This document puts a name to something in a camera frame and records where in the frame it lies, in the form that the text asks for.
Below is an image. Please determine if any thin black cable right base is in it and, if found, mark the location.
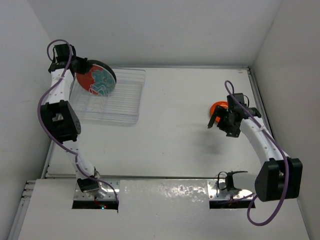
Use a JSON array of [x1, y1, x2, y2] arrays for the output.
[[216, 170, 232, 195]]

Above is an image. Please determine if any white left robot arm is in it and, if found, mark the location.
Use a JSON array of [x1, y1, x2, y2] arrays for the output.
[[37, 39, 100, 194]]

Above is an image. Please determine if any metal base plate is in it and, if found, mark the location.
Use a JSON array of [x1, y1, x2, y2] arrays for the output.
[[207, 178, 255, 201], [73, 182, 116, 201]]

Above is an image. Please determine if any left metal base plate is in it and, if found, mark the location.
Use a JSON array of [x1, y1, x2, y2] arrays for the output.
[[73, 182, 116, 201]]

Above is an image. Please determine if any white wire dish rack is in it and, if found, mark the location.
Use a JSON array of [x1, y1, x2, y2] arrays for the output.
[[70, 68, 146, 126]]

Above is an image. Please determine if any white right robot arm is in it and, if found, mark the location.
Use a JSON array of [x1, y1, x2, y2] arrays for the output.
[[207, 93, 303, 202]]

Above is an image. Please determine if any red plate with teal flower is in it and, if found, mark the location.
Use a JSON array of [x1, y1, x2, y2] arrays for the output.
[[76, 64, 117, 97]]

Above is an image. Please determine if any orange plastic plate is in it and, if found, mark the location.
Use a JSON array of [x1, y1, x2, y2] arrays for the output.
[[209, 101, 228, 123]]

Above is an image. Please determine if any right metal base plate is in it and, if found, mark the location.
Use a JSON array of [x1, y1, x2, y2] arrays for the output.
[[207, 178, 255, 201]]

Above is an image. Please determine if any dark green rimmed plate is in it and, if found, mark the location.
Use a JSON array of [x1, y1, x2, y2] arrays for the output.
[[88, 59, 117, 83]]

